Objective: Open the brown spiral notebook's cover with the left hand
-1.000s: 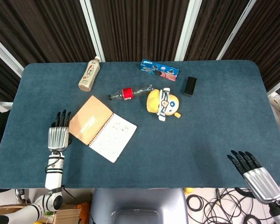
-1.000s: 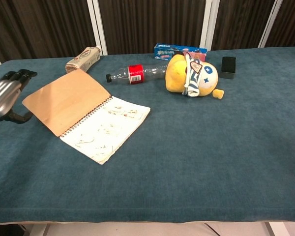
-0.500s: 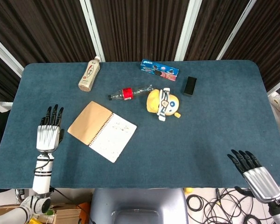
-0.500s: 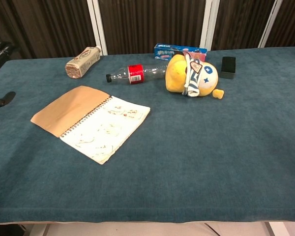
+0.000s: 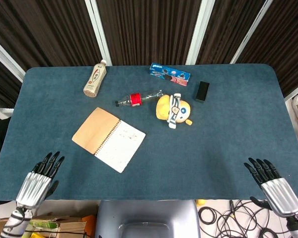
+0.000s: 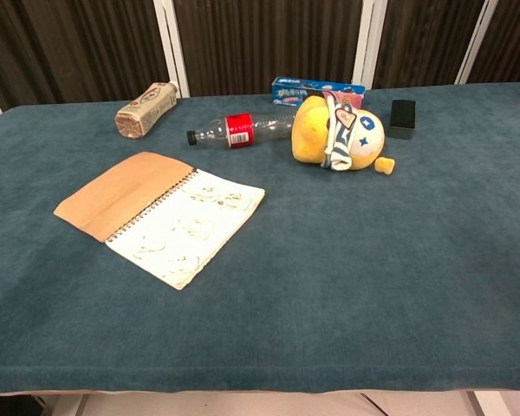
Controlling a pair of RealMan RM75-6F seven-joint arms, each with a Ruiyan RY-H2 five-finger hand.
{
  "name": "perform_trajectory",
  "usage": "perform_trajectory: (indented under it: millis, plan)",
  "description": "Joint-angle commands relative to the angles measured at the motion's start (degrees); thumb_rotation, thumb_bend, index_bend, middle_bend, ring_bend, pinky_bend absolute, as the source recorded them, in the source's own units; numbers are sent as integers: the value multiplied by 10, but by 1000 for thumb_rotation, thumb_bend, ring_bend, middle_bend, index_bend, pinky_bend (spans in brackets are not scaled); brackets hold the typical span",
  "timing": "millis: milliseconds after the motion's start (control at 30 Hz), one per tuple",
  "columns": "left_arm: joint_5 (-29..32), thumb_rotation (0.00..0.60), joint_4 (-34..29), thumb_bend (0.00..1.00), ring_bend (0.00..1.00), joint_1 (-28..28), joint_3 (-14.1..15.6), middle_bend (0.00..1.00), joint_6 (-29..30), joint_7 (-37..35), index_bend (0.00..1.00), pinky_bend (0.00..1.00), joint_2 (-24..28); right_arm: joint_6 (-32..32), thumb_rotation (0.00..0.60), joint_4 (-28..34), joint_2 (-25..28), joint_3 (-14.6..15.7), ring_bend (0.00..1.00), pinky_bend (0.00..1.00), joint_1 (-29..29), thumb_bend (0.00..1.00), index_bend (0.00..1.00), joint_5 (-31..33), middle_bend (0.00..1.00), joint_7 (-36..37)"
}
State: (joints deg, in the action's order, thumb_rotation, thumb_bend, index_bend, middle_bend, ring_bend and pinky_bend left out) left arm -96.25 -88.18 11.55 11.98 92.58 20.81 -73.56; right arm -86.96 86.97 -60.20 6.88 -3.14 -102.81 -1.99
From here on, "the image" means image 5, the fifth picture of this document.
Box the orange packet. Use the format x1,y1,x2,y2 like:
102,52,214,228
81,214,98,237

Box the white partition post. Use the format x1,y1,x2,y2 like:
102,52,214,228
284,85,298,102
84,0,112,66
230,0,266,64
0,104,14,121
0,34,26,83
186,0,209,65

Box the blue table cloth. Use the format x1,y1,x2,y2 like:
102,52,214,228
0,63,298,201

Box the green carton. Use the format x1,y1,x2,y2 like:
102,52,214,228
30,220,61,232

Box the blue cookie box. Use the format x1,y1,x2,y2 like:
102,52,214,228
149,62,191,87

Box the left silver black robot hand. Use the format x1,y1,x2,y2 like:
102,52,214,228
15,151,65,209

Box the beige milk tea bottle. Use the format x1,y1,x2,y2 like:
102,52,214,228
83,59,107,98

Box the brown cardboard box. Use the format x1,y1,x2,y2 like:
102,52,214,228
0,215,88,238

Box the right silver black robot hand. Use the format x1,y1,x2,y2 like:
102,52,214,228
243,157,298,218

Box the clear red label plastic bottle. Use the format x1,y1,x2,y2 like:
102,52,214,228
114,89,164,108

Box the black floor cables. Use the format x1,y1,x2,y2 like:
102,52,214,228
198,199,293,238

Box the black rectangular box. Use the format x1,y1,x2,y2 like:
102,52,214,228
195,81,210,103

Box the brown cover spiral notebook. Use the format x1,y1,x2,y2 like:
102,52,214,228
71,107,147,174

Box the grey robot torso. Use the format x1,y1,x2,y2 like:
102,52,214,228
95,199,202,238

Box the yellow plush toy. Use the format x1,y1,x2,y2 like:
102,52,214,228
155,93,194,129

